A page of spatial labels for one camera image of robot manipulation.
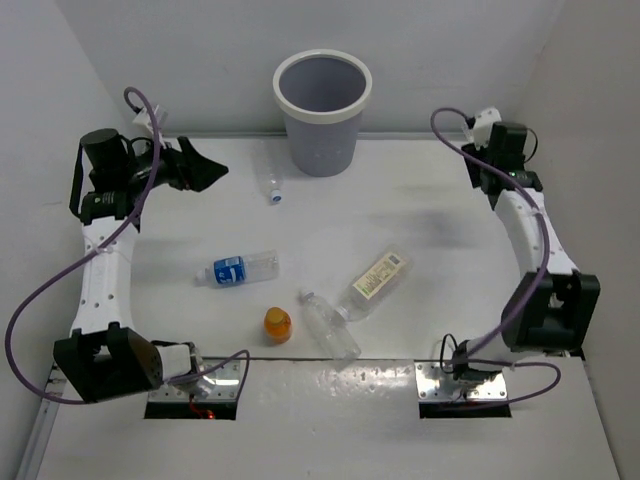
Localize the metal base plate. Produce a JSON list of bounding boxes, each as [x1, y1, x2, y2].
[[147, 355, 246, 404], [414, 361, 508, 405]]

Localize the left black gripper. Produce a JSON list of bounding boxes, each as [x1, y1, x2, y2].
[[120, 130, 226, 194]]

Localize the clear bottle cream label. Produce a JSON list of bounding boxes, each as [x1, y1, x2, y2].
[[335, 244, 413, 322]]

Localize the grey plastic waste bin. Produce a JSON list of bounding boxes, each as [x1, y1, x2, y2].
[[272, 49, 373, 177]]

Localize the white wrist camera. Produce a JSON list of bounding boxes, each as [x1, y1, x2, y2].
[[465, 106, 502, 149], [133, 104, 168, 132]]

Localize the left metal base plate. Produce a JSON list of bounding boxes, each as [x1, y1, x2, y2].
[[147, 355, 246, 404]]

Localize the clear bottle blue-white cap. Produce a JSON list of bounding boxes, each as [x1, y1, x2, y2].
[[251, 140, 282, 205]]

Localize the blue label Pocari bottle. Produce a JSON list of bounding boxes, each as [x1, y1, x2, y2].
[[194, 250, 279, 289]]

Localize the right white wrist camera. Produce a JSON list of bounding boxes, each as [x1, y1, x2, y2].
[[465, 106, 502, 149]]

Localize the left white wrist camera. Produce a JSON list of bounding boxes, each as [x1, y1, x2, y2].
[[133, 104, 168, 132]]

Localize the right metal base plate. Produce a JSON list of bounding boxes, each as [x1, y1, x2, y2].
[[414, 361, 508, 405]]

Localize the clear ribbed unlabelled bottle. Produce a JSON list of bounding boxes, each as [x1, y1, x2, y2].
[[299, 289, 361, 363]]

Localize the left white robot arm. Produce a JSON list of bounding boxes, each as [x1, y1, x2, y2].
[[53, 128, 229, 403]]

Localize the small orange bottle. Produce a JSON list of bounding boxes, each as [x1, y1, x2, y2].
[[263, 307, 292, 344]]

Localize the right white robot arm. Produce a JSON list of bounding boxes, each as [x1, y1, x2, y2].
[[446, 111, 601, 388]]

